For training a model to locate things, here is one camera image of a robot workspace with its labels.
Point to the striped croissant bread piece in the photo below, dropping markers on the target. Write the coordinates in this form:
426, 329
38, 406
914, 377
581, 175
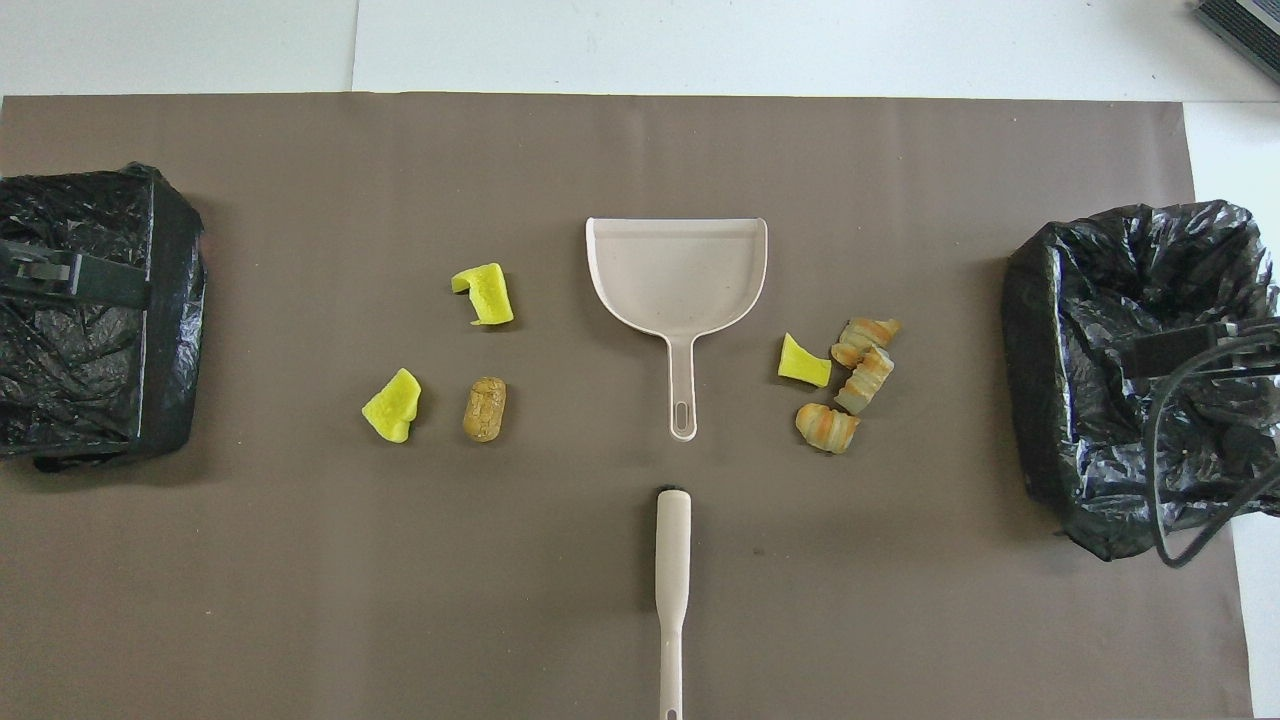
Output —
865, 385
868, 332
827, 428

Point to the chunky yellow sponge piece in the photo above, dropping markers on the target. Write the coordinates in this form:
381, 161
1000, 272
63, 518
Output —
392, 408

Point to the small yellow sponge wedge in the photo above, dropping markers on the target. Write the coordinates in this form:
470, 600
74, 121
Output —
800, 365

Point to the notched yellow sponge piece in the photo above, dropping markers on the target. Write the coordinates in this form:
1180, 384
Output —
490, 300

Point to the brown cork-like cylinder piece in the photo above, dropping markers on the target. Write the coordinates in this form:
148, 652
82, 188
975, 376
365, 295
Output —
484, 410

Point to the beige plastic dustpan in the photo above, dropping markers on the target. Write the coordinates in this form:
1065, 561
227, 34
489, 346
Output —
675, 280

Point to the beige hand brush black bristles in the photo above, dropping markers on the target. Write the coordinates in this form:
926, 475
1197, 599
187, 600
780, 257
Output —
672, 540

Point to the taut black bag-lined bin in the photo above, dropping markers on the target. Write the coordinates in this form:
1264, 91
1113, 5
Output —
100, 370

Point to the crumpled black bag-lined bin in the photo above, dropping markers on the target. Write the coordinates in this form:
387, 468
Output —
1060, 400

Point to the dark grey ribbed device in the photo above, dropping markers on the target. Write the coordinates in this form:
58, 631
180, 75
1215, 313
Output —
1250, 25

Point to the brown paper table mat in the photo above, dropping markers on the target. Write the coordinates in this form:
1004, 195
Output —
400, 580

